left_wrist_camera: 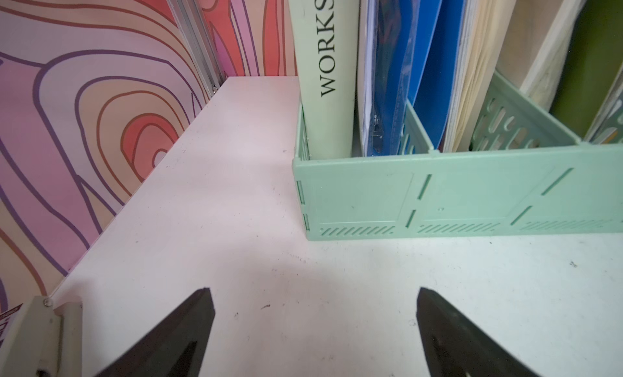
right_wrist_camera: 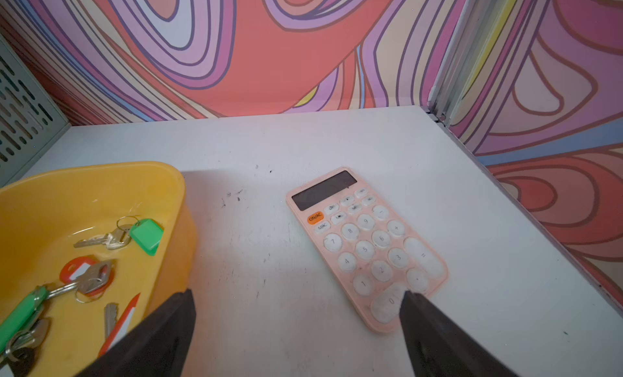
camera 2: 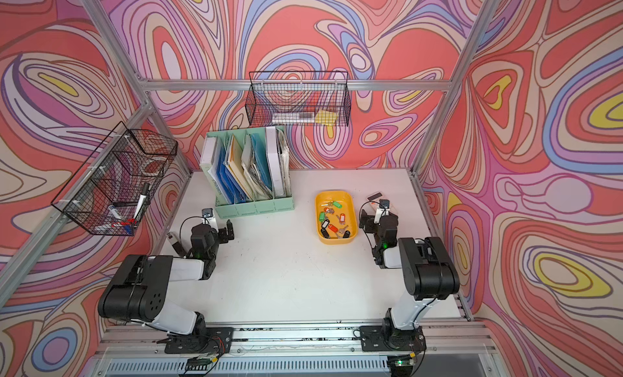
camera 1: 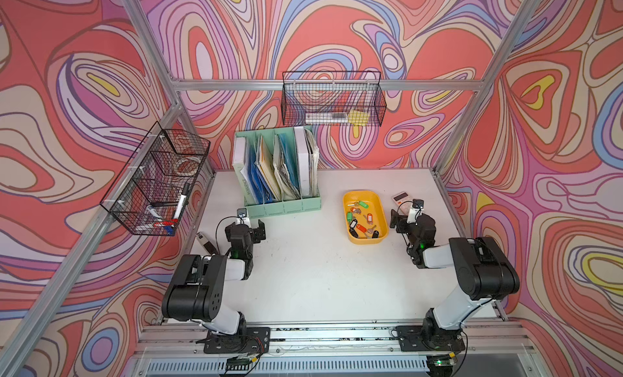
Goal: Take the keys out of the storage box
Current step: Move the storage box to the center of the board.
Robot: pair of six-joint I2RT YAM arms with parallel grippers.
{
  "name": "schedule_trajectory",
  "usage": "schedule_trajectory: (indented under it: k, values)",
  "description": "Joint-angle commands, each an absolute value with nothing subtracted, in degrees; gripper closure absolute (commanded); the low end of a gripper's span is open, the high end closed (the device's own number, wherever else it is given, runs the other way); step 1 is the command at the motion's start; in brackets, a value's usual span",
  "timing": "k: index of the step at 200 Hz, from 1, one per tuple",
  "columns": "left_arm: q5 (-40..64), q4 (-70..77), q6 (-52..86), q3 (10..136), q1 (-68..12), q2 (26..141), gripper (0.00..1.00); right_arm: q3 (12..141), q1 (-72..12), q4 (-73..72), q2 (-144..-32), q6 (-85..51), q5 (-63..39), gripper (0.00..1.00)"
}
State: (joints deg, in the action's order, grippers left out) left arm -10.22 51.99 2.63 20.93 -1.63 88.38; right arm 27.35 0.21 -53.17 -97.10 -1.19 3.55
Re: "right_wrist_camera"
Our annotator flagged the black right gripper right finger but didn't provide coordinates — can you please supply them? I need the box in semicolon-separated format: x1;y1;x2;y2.
399;291;516;377

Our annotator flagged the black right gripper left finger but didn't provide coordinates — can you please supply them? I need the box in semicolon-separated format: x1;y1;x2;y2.
78;289;196;376

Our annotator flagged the key with red window tag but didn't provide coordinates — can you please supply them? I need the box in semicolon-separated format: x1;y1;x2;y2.
45;259;115;304

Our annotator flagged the key with green square-ish tag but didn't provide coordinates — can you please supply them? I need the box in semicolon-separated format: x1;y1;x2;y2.
73;216;164;256

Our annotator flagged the key with long green tag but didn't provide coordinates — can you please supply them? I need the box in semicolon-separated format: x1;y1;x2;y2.
1;286;50;351

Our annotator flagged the key with black tag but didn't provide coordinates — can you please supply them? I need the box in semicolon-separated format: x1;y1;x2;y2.
1;319;50;376

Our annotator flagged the yellow plastic storage tray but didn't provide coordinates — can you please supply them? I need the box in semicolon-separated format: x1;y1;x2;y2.
1;162;197;376

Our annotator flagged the key with red solid tag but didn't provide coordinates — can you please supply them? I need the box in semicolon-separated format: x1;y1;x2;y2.
98;294;140;357

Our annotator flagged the pink calculator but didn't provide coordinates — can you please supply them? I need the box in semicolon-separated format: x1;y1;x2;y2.
287;167;449;333

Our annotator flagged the green file organizer rack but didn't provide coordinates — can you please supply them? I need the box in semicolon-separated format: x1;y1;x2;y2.
1;39;70;186

